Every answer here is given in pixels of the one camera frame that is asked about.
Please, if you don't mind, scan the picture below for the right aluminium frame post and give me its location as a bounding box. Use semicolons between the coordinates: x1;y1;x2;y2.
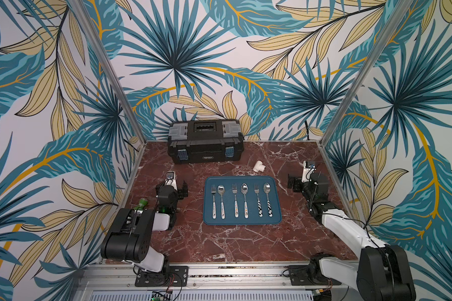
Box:
319;0;415;145

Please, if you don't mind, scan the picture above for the Hello Kitty handle spoon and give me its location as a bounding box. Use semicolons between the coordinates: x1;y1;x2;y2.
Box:
241;183;249;219

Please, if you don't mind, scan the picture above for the white cartoon handle spoon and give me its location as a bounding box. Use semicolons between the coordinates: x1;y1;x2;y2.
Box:
218;185;225;219

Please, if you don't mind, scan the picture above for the left aluminium frame post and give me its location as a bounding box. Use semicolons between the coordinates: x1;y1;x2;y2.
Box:
67;0;148;144

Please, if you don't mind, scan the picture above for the colourful letter handle fork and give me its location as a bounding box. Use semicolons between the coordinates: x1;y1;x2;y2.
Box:
211;185;217;219

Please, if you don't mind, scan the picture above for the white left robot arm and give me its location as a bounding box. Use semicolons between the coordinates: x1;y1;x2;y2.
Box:
100;171;188;277

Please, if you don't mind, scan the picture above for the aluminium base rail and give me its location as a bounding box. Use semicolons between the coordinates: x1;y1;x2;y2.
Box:
73;261;362;300

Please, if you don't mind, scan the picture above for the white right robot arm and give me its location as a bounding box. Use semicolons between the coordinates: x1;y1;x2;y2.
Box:
288;161;416;300

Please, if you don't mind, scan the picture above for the green hose connector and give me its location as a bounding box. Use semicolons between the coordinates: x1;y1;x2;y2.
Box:
134;198;149;211

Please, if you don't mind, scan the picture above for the teal rectangular tray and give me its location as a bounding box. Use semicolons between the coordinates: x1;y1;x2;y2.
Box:
203;176;282;226

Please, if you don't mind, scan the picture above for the aluminium frame post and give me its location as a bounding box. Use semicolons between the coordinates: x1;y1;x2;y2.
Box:
319;0;415;145
67;0;148;144

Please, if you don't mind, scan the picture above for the cow pattern handle spoon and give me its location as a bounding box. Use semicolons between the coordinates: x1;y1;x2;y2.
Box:
263;183;273;217

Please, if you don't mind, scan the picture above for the white PVC tee fitting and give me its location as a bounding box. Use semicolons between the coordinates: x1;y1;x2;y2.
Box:
253;161;266;173

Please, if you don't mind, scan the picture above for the black plastic toolbox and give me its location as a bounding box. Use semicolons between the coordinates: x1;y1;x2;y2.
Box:
167;119;244;164

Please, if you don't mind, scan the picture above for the Hello Kitty handle fork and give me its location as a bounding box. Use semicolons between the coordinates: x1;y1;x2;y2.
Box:
232;184;239;218

